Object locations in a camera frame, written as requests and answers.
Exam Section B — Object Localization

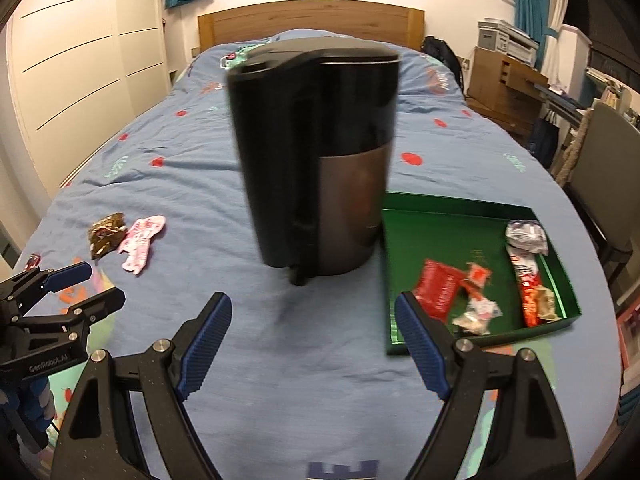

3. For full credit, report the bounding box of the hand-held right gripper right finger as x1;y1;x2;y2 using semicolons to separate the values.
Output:
395;291;581;480

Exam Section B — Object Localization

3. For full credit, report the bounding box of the blue printed bed sheet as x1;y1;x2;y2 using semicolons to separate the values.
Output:
0;27;621;480

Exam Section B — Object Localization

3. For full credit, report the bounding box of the silver crumpled snack packet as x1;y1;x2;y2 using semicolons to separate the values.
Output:
505;220;549;257

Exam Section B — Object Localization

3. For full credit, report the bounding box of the white wardrobe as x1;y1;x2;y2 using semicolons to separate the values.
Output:
5;0;173;186

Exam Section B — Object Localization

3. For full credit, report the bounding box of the long white red snack packet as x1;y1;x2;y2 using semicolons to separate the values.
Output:
509;252;548;328

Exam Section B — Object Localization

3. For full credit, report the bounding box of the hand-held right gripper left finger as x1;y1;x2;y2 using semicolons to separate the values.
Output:
47;291;233;480

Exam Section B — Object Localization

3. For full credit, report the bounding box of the clear candy wrapper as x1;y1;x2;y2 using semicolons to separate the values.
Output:
452;295;503;336

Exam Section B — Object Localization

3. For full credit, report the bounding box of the beige snack packet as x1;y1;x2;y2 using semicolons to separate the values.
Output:
537;285;560;322

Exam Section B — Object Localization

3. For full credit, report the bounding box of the person's left hand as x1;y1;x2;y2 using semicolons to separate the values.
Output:
0;374;57;436

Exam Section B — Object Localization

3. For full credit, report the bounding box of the red square snack packet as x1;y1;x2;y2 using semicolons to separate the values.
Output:
412;259;468;321

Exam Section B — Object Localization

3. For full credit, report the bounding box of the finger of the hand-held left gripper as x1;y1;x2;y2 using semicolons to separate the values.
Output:
0;261;94;312
22;287;126;347

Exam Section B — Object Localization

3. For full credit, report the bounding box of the wooden headboard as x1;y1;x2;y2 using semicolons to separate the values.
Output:
197;7;426;53

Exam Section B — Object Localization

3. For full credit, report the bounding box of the black backpack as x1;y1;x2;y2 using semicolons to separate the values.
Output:
421;36;465;96

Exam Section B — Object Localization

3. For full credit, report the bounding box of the black electric kettle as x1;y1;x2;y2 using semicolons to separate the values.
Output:
225;37;401;287

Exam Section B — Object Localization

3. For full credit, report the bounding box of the small orange snack packet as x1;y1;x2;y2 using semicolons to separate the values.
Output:
462;262;491;296

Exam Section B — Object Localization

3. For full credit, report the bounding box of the pink snack packet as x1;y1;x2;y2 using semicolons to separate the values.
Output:
117;215;167;276

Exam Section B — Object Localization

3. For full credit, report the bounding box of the blue bag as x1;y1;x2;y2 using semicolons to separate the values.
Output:
527;117;560;168

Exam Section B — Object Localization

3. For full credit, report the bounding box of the braided rope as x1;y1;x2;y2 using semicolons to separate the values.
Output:
554;110;597;186

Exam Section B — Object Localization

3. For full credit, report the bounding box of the brown snack packet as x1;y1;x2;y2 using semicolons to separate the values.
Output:
87;212;127;260

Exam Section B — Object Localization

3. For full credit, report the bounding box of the green tray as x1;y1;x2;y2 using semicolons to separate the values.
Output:
381;191;583;357

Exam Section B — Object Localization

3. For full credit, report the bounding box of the grey chair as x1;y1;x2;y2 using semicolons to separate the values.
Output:
564;102;640;281

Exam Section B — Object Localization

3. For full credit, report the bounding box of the white printer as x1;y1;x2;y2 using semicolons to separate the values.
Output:
477;19;541;67

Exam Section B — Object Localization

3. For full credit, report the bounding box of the wooden cabinet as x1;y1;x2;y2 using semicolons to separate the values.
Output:
467;46;550;136

